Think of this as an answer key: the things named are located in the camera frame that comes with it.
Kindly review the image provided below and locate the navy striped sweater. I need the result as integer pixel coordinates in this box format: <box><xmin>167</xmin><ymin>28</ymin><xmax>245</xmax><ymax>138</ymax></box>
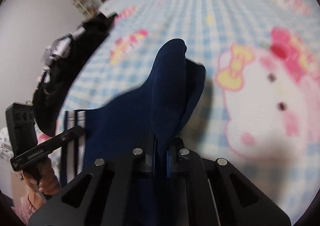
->
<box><xmin>59</xmin><ymin>38</ymin><xmax>206</xmax><ymax>186</ymax></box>

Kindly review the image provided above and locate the blue checkered cartoon blanket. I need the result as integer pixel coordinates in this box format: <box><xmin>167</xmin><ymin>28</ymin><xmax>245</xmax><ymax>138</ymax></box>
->
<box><xmin>54</xmin><ymin>0</ymin><xmax>319</xmax><ymax>225</ymax></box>

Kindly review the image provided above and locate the black and white clothes pile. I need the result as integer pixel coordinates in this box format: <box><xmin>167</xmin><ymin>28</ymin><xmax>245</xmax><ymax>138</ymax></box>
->
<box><xmin>33</xmin><ymin>13</ymin><xmax>118</xmax><ymax>137</ymax></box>

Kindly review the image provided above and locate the white shelf rack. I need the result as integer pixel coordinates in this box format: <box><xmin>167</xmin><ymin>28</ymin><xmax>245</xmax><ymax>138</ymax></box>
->
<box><xmin>73</xmin><ymin>0</ymin><xmax>97</xmax><ymax>19</ymax></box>

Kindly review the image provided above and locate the person's left hand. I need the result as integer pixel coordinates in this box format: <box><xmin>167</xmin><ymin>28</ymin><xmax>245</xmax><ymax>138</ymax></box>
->
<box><xmin>22</xmin><ymin>158</ymin><xmax>61</xmax><ymax>195</ymax></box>

